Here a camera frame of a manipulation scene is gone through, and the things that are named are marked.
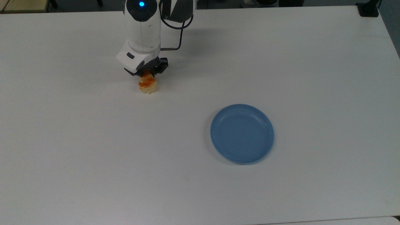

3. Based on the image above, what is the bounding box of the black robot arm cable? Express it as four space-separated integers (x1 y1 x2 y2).
159 9 194 52

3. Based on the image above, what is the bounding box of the blue round plate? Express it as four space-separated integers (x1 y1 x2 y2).
210 104 275 165

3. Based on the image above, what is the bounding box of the orange glazed bread loaf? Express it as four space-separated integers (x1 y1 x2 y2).
138 69 158 94

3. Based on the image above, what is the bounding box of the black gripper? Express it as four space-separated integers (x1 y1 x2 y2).
125 57 169 77

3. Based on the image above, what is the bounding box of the tan wooden board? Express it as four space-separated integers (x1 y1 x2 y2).
0 0 51 13

